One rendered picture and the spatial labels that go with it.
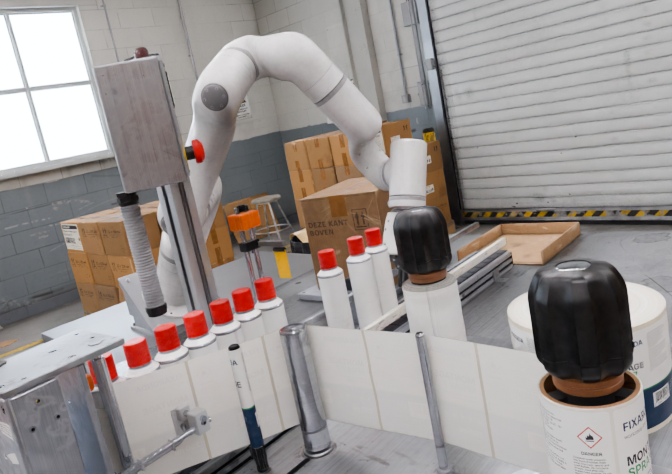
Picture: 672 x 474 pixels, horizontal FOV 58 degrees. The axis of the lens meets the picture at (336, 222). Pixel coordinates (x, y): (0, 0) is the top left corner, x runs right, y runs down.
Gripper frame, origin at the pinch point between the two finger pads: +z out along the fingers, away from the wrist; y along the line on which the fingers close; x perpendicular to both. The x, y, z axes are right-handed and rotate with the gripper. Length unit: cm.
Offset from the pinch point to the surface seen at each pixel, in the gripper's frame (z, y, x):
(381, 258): -4.1, 1.9, -11.8
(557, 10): -212, -100, 345
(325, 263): -2.5, 0.4, -27.6
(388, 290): 2.6, 2.0, -9.1
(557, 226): -17, 6, 73
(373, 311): 6.9, 2.1, -14.3
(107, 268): 3, -341, 111
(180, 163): -17, 1, -62
